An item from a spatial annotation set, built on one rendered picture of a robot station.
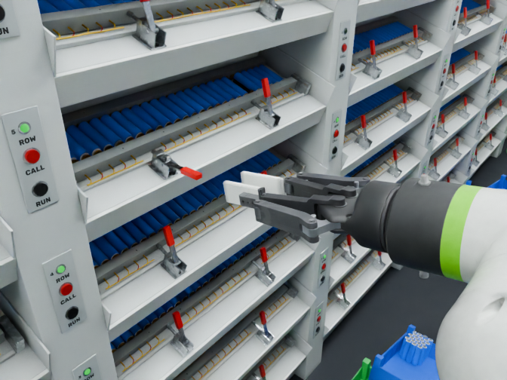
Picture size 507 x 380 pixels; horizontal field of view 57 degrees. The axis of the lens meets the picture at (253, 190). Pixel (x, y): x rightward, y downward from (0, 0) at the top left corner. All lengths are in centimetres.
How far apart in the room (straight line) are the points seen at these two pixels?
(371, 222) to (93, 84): 37
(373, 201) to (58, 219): 38
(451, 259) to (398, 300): 146
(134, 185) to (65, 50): 21
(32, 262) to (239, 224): 45
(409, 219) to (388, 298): 146
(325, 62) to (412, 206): 62
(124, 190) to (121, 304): 20
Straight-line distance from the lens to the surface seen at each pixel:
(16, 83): 57
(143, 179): 73
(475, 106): 243
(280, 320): 131
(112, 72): 63
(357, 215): 50
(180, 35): 73
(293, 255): 121
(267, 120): 91
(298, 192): 60
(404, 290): 197
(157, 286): 84
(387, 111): 157
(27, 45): 57
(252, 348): 125
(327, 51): 103
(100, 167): 73
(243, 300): 108
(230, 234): 94
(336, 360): 166
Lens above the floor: 125
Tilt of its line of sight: 29 degrees down
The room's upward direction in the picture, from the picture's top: straight up
